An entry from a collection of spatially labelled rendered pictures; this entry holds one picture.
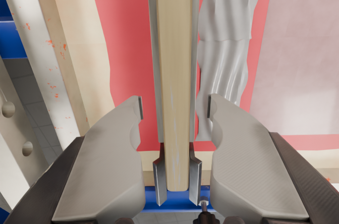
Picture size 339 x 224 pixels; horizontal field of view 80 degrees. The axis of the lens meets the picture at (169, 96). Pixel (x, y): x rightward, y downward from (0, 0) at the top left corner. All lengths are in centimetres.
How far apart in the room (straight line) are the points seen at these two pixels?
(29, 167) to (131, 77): 20
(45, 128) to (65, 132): 148
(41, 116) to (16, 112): 143
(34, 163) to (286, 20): 42
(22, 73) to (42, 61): 135
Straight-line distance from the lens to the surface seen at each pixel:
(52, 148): 194
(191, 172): 33
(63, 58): 31
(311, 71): 37
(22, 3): 30
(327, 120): 44
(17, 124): 35
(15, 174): 38
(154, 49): 26
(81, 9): 31
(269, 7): 31
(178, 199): 42
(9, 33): 41
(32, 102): 174
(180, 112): 21
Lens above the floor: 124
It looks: 61 degrees down
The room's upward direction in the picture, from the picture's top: 179 degrees counter-clockwise
